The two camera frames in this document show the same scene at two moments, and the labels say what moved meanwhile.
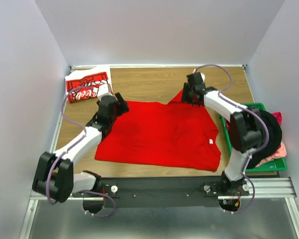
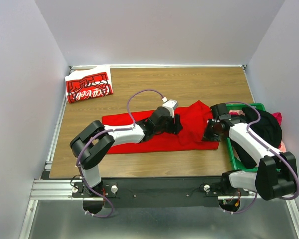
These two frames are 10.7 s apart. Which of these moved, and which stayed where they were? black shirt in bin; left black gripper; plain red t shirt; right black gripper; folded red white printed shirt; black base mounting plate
Moved: right black gripper; left black gripper; plain red t shirt
Stayed: black base mounting plate; black shirt in bin; folded red white printed shirt
